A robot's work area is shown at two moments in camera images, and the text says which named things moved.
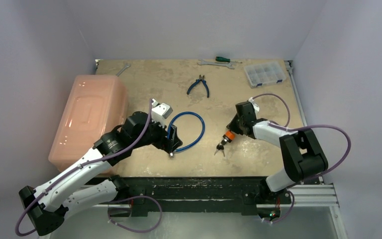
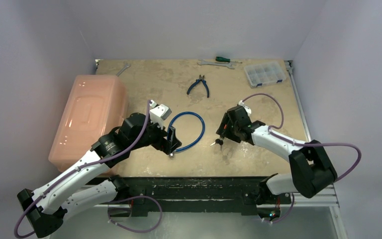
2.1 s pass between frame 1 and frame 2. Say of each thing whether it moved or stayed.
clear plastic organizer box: stayed
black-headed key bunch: moved
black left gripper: stayed
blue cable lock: stayed
